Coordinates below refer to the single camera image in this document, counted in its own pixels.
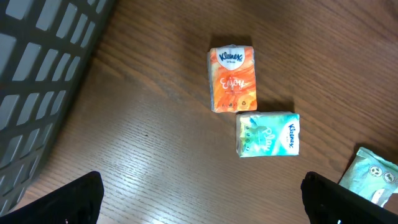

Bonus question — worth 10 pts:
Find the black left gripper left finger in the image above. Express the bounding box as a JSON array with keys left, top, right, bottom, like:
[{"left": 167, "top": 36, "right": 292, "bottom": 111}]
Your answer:
[{"left": 1, "top": 171, "right": 104, "bottom": 224}]

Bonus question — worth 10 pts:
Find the grey plastic mesh basket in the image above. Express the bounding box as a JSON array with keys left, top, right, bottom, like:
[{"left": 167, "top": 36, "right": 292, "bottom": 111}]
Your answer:
[{"left": 1, "top": 0, "right": 114, "bottom": 215}]

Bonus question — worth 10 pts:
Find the teal snack packet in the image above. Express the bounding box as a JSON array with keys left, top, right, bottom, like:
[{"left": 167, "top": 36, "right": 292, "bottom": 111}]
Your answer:
[{"left": 339, "top": 147, "right": 397, "bottom": 207}]

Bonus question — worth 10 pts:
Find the small orange tissue pack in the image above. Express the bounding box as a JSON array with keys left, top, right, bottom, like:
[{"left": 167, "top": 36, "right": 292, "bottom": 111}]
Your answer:
[{"left": 208, "top": 45, "right": 257, "bottom": 113}]

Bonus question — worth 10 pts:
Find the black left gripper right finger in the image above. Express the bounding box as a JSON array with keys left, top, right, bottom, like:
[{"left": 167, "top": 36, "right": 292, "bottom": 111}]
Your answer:
[{"left": 300, "top": 171, "right": 397, "bottom": 224}]

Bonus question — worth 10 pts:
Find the small teal tissue pack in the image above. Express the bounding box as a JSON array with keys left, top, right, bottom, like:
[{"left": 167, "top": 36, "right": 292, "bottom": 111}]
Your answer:
[{"left": 236, "top": 111, "right": 300, "bottom": 157}]

